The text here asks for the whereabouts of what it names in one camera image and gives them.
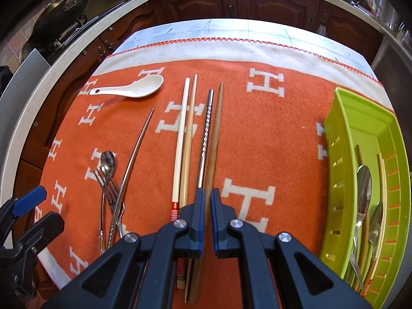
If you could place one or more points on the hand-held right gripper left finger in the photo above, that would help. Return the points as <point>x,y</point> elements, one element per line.
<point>200,225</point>

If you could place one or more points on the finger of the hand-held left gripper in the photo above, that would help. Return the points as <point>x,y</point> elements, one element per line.
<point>48,225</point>
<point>30,198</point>

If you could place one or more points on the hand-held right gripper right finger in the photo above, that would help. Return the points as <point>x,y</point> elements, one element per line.
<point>215,225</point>

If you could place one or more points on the metal chopstick twisted end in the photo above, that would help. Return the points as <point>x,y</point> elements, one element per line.
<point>111,235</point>
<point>206,135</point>

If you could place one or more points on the metal fork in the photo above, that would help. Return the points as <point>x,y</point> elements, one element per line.
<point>112,196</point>

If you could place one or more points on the small metal spoon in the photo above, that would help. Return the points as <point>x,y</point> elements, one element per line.
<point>108,161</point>

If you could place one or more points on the bamboo chopstick red band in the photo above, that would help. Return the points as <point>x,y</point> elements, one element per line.
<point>190,135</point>

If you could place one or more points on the cream chopstick red striped end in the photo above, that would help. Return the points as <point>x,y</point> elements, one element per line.
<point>383,183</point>
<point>181,135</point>

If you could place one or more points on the white ceramic spoon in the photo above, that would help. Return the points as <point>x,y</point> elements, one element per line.
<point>141,87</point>

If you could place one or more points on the light wooden chopstick red patterned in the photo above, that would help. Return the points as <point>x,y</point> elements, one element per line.
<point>367,247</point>

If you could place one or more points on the green plastic utensil tray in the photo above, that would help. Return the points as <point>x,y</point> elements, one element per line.
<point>363,125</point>

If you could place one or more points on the orange and white printed blanket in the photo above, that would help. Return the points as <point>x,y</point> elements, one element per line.
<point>273,135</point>

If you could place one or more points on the stainless steel splash panel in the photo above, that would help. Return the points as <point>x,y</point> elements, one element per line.
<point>22,87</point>

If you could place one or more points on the black kitchen appliance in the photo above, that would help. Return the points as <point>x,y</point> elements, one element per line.
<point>4,80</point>

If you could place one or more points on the black gas stove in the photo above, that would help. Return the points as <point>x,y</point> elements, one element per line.
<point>74,38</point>

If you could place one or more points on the dark wok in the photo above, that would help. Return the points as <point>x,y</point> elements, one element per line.
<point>61,13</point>

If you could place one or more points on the light blue tablecloth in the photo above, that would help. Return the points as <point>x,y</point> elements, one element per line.
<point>225,29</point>

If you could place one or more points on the clear plastic bag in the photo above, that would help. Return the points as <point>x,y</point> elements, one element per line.
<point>323,29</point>

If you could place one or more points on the brown wooden kitchen cabinets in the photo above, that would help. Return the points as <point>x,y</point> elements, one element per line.
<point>273,3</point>

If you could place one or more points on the steel electric kettle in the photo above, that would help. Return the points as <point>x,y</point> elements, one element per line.
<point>375,1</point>

